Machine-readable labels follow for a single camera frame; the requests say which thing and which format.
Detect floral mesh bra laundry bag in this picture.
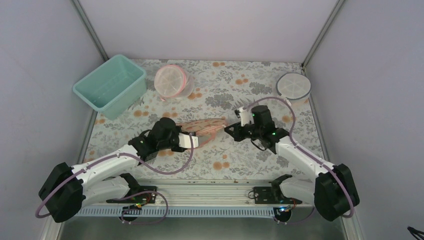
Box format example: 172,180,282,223
176,118,228,139

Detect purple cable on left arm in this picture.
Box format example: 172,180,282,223
35,134,195,220

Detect white wrist camera on right gripper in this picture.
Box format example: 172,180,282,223
234,106,252,127

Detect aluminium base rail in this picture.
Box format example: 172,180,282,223
76,179,312,219

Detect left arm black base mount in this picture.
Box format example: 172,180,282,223
106,186,157,215

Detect floral patterned table cloth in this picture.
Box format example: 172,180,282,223
84,59,323,181

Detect pink-trimmed white cylindrical laundry bag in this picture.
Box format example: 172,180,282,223
154,64,195,101

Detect grey-trimmed white cylindrical laundry bag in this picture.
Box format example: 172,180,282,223
275,72,312,106

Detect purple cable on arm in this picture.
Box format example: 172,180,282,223
35,134,195,220
245,96,355,220

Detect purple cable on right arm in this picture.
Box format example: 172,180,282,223
245,96,355,220

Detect aluminium frame post left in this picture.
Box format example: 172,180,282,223
70,0,110,62

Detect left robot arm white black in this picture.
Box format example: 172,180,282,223
35,117,205,223

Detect aluminium frame post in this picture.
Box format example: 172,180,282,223
70,0,110,62
301,0,346,72

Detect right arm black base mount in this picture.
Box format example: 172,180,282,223
247,186,303,222

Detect mint green plastic bin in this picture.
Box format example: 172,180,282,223
72,54,147,120

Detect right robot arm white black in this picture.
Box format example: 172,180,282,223
224,105,360,222

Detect aluminium frame post right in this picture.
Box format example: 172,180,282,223
301,0,346,72

